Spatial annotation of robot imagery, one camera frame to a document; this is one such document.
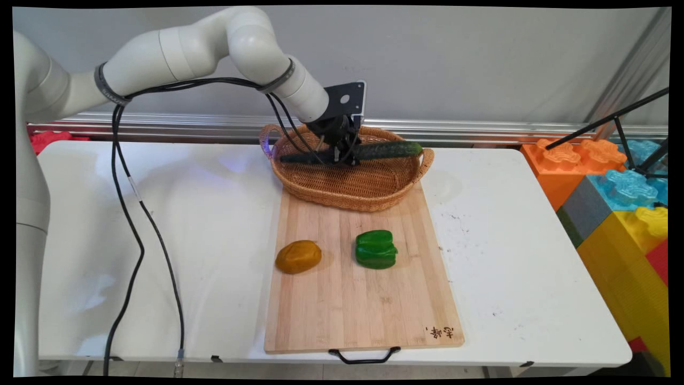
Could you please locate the black tripod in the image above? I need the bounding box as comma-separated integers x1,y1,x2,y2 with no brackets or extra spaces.
545,87,670,179

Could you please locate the orange toy block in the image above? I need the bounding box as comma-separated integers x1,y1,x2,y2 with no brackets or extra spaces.
521,138,628,212

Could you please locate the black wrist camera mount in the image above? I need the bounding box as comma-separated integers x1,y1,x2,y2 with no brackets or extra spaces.
322,80,367,119

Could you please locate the dark green cucumber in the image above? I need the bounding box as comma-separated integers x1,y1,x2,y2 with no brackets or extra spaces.
279,141,424,165

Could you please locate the black cable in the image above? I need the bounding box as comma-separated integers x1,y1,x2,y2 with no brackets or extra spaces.
103,78,327,376
111,78,343,373

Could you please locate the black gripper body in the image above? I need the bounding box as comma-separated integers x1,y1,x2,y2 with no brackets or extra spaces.
307,114,360,149

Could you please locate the green bell pepper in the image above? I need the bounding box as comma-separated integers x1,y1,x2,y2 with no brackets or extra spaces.
355,230,399,270

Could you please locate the woven wicker basket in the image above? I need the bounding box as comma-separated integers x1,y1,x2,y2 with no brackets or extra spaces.
260,124,435,213

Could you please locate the bamboo cutting board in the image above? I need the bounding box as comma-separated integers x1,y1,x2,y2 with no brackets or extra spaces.
264,182,465,365

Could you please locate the grey cable strap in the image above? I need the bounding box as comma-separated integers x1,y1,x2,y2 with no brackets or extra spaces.
95,63,131,106
258,58,296,95

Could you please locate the blue toy block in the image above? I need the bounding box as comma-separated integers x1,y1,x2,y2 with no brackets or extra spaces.
588,170,669,214
619,140,669,173

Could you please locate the grey toy block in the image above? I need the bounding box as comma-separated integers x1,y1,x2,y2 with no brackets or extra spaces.
556,176,613,248

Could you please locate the red toy block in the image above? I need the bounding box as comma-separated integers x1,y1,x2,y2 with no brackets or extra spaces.
646,239,669,287
29,131,89,156

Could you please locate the yellow toy block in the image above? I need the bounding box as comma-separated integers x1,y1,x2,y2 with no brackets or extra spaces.
577,206,671,376

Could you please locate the aluminium rail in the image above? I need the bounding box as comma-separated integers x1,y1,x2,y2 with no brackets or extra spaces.
27,111,669,148

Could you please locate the brown potato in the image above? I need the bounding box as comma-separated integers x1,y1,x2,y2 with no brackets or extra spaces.
275,240,323,275

